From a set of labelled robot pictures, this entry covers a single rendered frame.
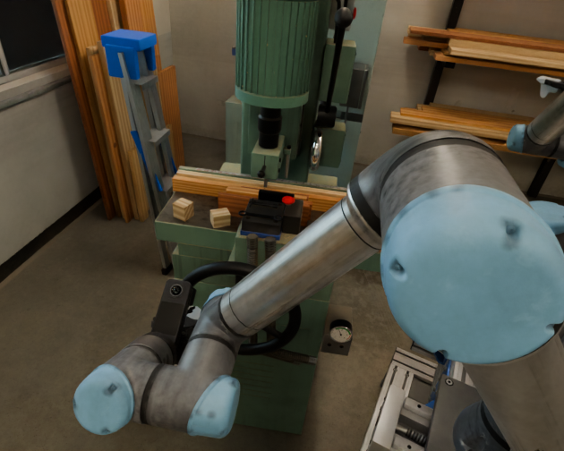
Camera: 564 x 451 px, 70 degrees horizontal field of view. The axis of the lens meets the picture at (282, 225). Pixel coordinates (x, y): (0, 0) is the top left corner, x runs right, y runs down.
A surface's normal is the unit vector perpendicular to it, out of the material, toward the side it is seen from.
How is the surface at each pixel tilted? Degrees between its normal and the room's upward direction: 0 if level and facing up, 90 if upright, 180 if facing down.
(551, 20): 90
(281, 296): 87
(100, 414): 61
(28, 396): 1
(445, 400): 0
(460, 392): 0
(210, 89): 90
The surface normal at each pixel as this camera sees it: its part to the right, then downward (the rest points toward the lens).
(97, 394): -0.11, 0.07
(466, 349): -0.24, 0.45
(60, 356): 0.08, -0.81
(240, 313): -0.47, 0.25
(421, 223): -0.68, -0.65
